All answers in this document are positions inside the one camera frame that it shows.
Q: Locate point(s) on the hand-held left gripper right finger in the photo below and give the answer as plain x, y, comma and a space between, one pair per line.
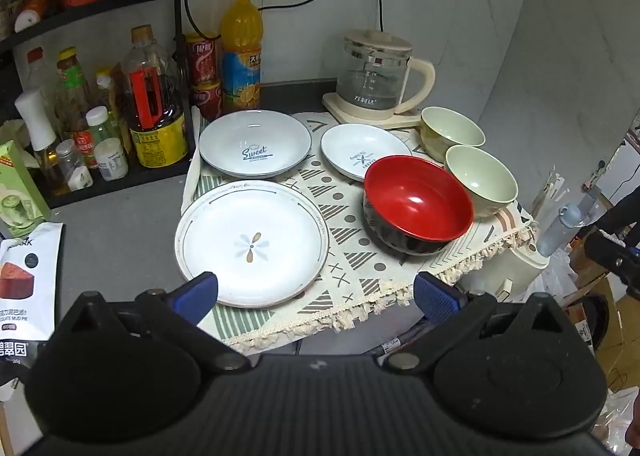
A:
435, 296

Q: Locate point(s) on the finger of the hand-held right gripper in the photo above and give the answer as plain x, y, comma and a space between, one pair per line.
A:
612, 261
622, 208

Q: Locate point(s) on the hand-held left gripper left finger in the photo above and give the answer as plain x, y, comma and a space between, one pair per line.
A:
196, 293

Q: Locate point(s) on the large white flower plate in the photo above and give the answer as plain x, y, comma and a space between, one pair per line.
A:
250, 216

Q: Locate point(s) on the red and black bowl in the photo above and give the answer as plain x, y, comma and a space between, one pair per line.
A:
415, 201

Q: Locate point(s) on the pale green bowl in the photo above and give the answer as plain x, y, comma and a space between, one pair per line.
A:
480, 181
450, 131

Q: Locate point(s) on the white plate with blue lettering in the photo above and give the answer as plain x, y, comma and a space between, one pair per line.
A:
235, 136

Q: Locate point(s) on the cardboard box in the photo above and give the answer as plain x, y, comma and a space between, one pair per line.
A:
617, 321

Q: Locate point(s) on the clear water bottle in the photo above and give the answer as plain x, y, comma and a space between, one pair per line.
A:
560, 226

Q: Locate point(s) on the cream plastic appliance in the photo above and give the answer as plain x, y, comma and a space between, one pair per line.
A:
505, 266

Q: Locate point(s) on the patterned fringed table mat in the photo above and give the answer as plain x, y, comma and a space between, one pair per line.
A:
345, 256

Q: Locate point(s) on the black metal rack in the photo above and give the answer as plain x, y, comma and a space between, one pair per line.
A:
125, 181

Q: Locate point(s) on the small white jar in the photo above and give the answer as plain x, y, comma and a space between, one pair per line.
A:
111, 160

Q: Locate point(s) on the white snack packet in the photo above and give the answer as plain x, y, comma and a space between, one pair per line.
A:
30, 316

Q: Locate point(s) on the small white plate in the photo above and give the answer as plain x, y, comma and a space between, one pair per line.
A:
350, 146

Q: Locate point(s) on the small clear seasoning jar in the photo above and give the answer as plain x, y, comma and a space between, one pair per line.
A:
75, 169

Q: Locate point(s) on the cream kettle base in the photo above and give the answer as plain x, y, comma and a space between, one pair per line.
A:
350, 114

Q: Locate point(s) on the green bottle with white cap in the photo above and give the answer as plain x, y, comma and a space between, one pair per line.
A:
98, 117

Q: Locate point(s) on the green carton box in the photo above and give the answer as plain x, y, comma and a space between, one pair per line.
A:
20, 186

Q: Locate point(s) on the oil bottle with white top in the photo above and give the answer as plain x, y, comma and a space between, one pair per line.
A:
37, 131

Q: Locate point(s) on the small yellow cap bottle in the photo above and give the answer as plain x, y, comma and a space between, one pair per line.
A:
103, 84

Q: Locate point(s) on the sauce bottle with yellow cap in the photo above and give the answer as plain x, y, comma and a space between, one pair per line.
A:
72, 81

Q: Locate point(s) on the orange juice bottle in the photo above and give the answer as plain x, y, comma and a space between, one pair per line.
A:
242, 51

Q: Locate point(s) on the clear bottle with red cap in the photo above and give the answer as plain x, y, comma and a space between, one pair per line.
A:
36, 71

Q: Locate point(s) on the orange bottle with white cap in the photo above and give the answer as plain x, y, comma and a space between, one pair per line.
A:
35, 9

